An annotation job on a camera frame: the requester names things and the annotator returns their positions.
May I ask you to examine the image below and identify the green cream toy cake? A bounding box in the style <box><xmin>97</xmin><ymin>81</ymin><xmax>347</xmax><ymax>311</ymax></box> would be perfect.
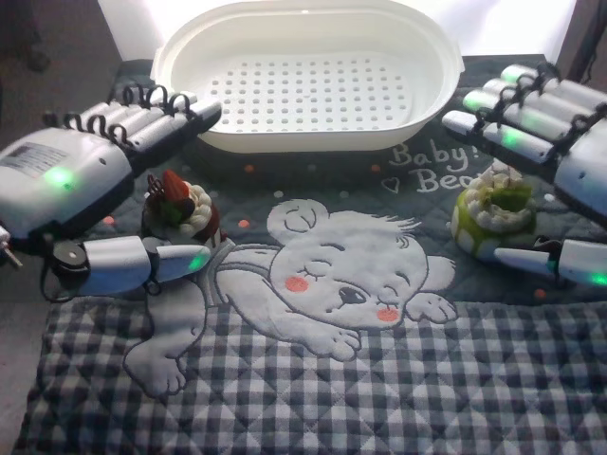
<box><xmin>450</xmin><ymin>160</ymin><xmax>540</xmax><ymax>263</ymax></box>

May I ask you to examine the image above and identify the black cable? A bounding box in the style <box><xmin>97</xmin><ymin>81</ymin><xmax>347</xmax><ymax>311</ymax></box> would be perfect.
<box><xmin>580</xmin><ymin>0</ymin><xmax>607</xmax><ymax>86</ymax></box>

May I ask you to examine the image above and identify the white perforated oval plastic tray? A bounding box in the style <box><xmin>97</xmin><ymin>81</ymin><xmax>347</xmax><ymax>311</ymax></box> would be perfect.
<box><xmin>150</xmin><ymin>0</ymin><xmax>464</xmax><ymax>155</ymax></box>

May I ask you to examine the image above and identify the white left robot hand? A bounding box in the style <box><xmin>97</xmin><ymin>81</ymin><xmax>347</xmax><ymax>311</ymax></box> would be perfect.
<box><xmin>0</xmin><ymin>83</ymin><xmax>223</xmax><ymax>304</ymax></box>

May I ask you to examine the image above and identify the chocolate strawberry cream toy cake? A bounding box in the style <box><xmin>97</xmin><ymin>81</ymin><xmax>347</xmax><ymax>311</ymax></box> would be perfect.
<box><xmin>140</xmin><ymin>169</ymin><xmax>224</xmax><ymax>248</ymax></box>

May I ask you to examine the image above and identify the grey bear print quilt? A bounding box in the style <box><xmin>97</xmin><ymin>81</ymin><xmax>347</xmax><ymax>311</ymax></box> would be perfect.
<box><xmin>11</xmin><ymin>54</ymin><xmax>607</xmax><ymax>455</ymax></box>

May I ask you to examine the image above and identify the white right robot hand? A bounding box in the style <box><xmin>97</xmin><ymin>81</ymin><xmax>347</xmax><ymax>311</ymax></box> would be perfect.
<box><xmin>441</xmin><ymin>62</ymin><xmax>607</xmax><ymax>290</ymax></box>

